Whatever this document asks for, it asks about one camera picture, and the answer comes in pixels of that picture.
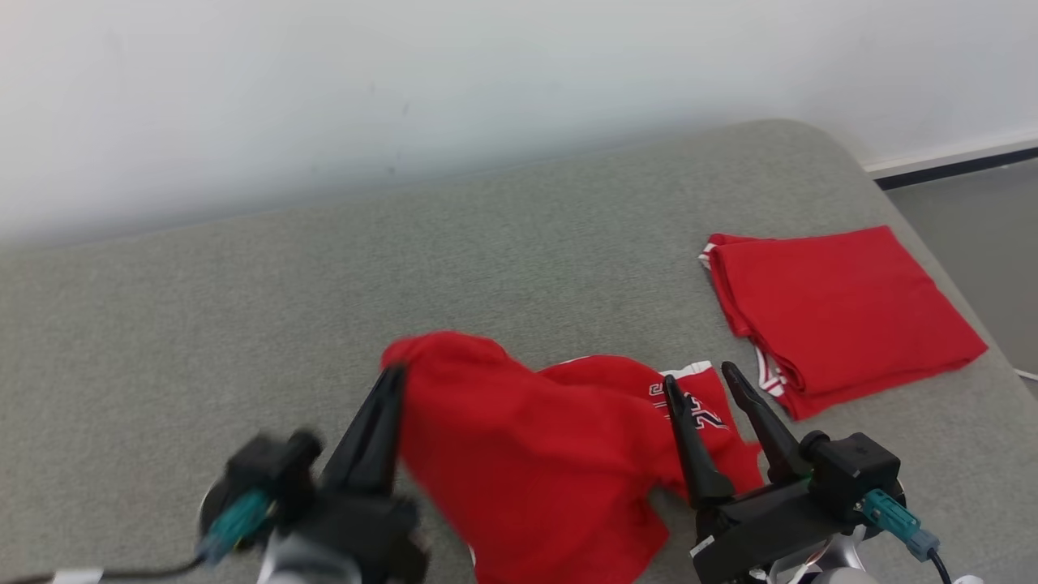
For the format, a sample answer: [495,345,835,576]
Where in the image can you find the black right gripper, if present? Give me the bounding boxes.
[663,360,861,584]

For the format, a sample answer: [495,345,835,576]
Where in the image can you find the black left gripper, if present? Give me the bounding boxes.
[278,364,431,584]

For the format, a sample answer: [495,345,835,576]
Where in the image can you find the red basketball jersey white sleeves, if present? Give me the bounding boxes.
[698,225,989,422]
[380,330,768,584]

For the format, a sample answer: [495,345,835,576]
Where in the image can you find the white and black baseboard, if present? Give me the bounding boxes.
[863,130,1038,192]

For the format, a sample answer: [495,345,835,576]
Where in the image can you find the left camera cable teal plug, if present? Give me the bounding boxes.
[0,487,277,584]

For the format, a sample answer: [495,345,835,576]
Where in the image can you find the camera cable teal plug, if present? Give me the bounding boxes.
[858,488,955,584]
[0,487,277,584]

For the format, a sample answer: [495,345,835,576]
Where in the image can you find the right camera cable teal plug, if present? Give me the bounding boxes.
[858,488,955,584]

